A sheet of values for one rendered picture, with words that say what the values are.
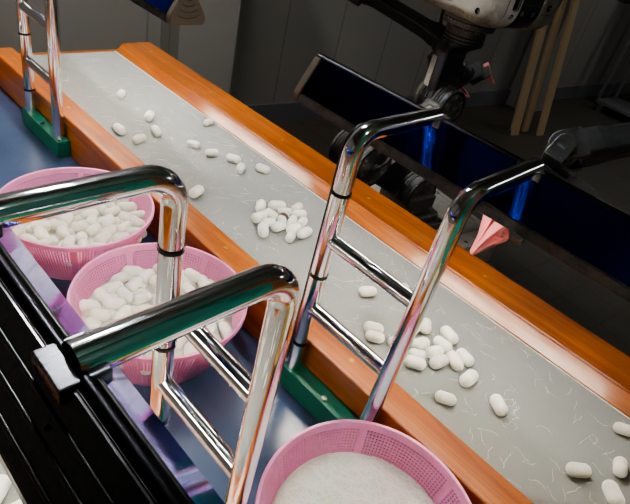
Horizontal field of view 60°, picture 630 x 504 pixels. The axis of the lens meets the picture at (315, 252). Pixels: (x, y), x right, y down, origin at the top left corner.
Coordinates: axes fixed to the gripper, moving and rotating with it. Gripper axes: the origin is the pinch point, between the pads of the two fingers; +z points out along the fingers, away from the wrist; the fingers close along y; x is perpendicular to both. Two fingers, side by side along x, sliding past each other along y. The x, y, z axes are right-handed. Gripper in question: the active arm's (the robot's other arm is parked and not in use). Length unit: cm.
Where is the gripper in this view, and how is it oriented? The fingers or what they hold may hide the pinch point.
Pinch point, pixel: (474, 250)
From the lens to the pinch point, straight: 100.2
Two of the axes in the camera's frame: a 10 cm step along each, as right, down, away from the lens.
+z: -6.8, 7.2, -1.3
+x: 3.0, 4.3, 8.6
